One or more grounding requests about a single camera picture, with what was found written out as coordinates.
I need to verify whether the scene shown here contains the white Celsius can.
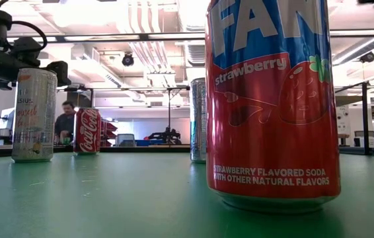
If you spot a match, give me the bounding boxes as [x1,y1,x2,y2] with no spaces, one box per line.
[11,67,58,163]

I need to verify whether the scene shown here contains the red Coca-Cola can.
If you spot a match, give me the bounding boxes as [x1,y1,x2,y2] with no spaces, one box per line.
[73,107,102,155]

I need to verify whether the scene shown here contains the blue silver energy drink can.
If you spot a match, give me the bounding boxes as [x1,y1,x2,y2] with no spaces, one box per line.
[189,77,207,164]

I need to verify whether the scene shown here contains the red Fanta strawberry can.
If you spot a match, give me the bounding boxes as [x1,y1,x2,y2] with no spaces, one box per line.
[205,0,342,214]

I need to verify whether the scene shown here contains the person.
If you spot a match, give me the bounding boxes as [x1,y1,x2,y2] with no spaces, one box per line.
[54,100,77,145]

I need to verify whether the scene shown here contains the red storage bins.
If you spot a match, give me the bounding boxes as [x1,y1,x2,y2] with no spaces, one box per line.
[100,119,119,148]

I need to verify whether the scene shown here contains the white computer monitor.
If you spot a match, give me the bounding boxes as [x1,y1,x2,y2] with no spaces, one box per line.
[0,107,15,132]

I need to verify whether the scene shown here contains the green table mat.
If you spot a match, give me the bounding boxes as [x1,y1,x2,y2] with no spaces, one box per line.
[0,151,374,238]

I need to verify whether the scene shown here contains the black metal table frame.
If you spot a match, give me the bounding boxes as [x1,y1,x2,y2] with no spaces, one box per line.
[0,145,374,158]

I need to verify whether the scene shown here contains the wooden shelf with black frame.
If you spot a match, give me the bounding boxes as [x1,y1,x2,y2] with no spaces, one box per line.
[334,81,373,156]

